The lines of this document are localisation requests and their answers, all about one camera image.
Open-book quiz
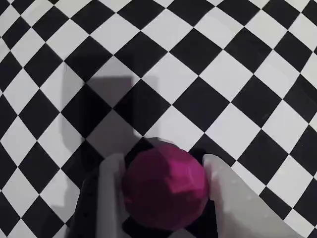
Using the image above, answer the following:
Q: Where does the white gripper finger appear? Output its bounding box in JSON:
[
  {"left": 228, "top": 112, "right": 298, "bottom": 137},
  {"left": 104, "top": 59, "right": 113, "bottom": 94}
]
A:
[{"left": 203, "top": 154, "right": 303, "bottom": 238}]

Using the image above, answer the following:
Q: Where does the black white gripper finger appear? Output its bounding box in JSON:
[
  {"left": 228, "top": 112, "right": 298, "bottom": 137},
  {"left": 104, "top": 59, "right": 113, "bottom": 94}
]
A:
[{"left": 66, "top": 153, "right": 127, "bottom": 238}]

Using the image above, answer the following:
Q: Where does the pink ball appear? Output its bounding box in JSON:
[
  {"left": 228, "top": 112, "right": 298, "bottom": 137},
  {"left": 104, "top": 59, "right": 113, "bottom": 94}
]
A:
[{"left": 121, "top": 144, "right": 210, "bottom": 230}]

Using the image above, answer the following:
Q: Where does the black and white checkerboard mat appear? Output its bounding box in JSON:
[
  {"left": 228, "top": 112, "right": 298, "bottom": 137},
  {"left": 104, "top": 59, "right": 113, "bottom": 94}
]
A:
[{"left": 0, "top": 0, "right": 317, "bottom": 238}]

